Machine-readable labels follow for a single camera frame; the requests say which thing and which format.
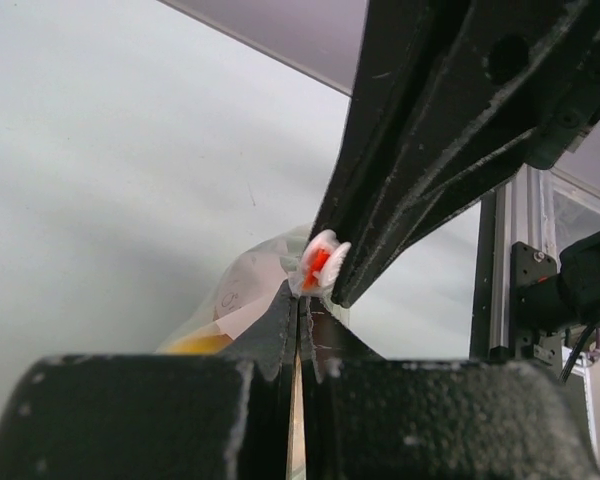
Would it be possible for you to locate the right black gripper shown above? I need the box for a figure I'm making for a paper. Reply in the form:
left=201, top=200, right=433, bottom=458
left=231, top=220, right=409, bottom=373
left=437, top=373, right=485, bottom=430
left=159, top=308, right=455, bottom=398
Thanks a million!
left=524, top=1, right=600, bottom=170

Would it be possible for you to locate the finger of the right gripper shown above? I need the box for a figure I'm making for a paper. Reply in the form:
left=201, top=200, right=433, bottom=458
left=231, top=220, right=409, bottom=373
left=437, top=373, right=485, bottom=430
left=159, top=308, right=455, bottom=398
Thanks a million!
left=314, top=1, right=580, bottom=306

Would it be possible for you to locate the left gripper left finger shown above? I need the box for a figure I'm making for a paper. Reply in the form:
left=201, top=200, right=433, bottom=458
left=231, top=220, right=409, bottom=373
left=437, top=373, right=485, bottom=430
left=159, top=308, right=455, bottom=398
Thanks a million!
left=0, top=284, right=297, bottom=479

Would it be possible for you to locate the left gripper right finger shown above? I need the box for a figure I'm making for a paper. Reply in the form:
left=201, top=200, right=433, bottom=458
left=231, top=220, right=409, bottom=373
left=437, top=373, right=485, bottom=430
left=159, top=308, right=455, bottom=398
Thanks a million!
left=299, top=298, right=600, bottom=479

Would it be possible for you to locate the clear zip top bag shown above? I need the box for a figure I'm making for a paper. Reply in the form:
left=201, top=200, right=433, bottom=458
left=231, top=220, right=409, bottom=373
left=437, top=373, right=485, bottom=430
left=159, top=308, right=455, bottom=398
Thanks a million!
left=157, top=224, right=351, bottom=354

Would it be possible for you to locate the yellow fake lemon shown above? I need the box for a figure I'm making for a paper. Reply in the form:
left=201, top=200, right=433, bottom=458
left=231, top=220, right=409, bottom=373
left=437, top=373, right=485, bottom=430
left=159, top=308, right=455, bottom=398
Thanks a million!
left=165, top=334, right=233, bottom=355

